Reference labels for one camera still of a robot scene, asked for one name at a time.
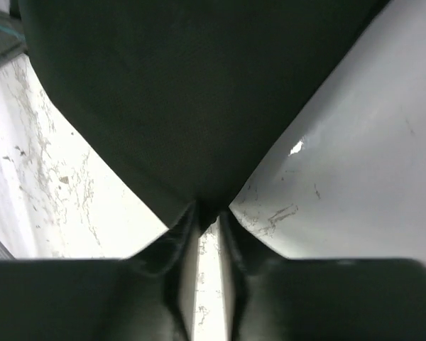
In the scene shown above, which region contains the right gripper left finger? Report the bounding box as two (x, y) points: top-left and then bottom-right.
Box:
(129, 203), (200, 340)

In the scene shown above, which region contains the black t shirt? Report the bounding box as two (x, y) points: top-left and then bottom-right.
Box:
(18, 1), (386, 228)

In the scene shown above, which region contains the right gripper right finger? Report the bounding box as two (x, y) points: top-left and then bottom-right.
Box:
(219, 210), (283, 340)

